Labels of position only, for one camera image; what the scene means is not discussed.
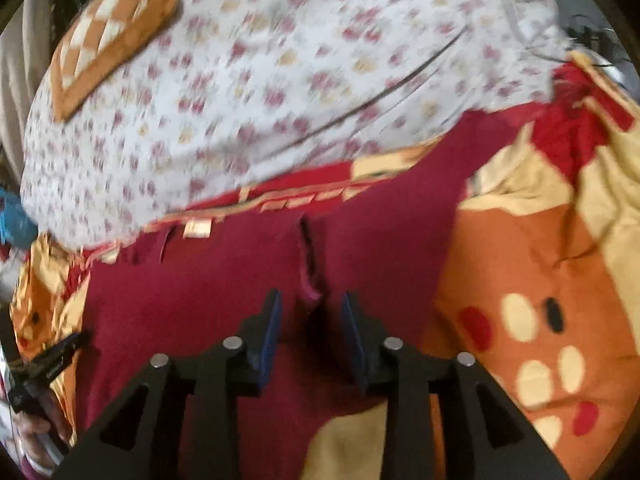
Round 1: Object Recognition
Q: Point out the maroon garment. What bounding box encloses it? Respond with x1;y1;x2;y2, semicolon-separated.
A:
75;104;536;479

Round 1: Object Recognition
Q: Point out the person's left hand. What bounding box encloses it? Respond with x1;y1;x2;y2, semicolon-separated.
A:
13;389;73;476

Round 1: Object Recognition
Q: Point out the blue item beside bed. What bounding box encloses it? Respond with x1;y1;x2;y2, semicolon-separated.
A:
0;188;38;250

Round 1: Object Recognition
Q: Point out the orange patterned love blanket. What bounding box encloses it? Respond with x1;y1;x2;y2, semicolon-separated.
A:
10;52;639;479

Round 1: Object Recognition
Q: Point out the beige curtain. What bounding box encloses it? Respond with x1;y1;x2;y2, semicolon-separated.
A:
1;0;51;182

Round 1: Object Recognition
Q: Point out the white floral bedsheet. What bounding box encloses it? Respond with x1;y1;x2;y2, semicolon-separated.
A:
21;0;570;248

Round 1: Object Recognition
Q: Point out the brown checkered cushion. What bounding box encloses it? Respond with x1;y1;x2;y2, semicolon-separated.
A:
49;0;178;122

